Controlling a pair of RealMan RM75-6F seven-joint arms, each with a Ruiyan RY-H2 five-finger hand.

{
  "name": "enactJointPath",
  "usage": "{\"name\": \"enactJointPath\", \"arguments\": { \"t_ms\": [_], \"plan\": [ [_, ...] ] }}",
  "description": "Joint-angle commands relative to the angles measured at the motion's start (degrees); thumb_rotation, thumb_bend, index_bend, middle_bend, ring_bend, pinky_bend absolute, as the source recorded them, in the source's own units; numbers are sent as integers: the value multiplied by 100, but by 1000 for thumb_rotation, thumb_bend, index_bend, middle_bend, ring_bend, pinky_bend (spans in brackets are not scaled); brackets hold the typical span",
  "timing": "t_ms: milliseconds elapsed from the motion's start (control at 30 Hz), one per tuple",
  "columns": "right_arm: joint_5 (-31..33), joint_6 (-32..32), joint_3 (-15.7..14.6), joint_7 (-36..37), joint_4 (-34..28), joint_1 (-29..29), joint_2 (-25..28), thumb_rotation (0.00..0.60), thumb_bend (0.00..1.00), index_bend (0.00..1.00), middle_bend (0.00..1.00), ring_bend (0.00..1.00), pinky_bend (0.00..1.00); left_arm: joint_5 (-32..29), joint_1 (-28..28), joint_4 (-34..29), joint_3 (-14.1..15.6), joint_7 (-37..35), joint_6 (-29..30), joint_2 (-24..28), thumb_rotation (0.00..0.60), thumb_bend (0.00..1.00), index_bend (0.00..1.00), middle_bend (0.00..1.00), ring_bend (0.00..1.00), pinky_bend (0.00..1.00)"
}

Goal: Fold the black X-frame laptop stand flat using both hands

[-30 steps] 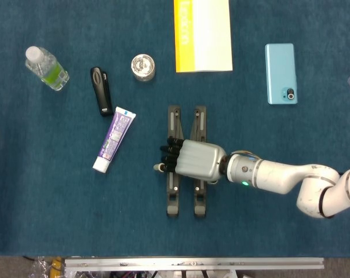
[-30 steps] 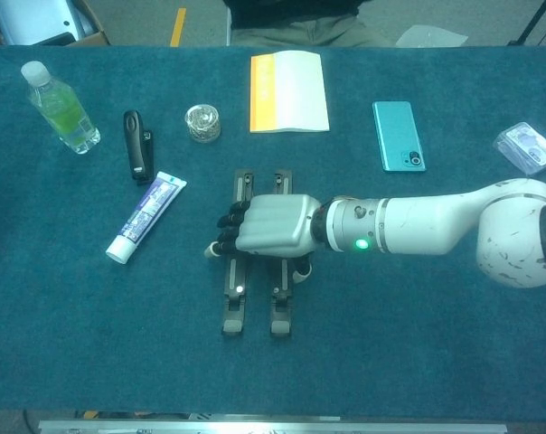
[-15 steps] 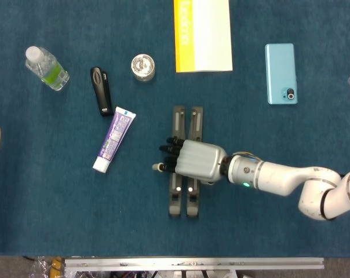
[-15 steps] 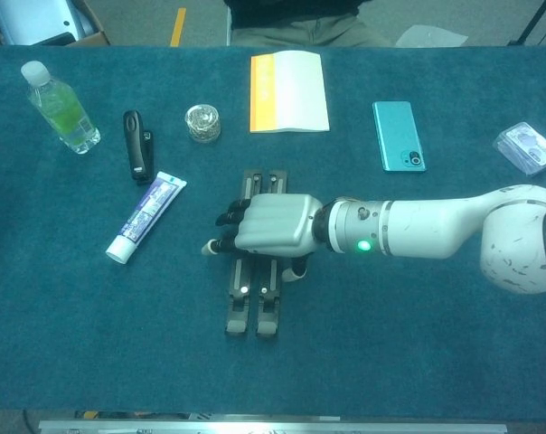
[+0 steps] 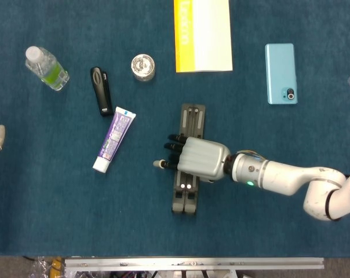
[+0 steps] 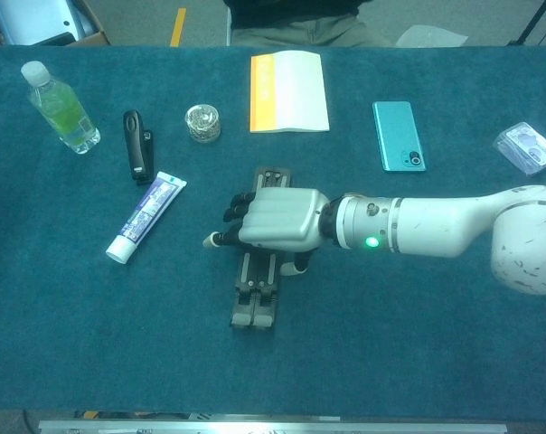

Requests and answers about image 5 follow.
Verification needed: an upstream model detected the purple white toothpaste tube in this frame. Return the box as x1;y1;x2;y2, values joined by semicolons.
92;106;137;174

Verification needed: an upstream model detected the clear plastic bag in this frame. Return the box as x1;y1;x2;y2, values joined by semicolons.
28;257;56;278

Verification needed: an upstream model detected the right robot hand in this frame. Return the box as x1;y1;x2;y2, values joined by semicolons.
152;133;231;183

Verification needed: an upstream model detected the aluminium frame rail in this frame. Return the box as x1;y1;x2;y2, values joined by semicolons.
64;257;325;273

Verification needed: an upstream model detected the black stapler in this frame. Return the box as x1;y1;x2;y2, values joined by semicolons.
90;66;114;118

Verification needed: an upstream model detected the black folding laptop stand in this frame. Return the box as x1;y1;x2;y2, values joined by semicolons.
171;103;206;215

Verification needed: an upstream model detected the light blue smartphone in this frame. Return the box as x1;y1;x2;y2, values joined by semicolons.
264;43;298;105

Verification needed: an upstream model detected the yellow white book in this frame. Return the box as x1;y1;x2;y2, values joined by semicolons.
173;0;234;74

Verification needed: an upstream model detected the clear bottle green label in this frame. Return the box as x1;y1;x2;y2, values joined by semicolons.
24;45;70;92

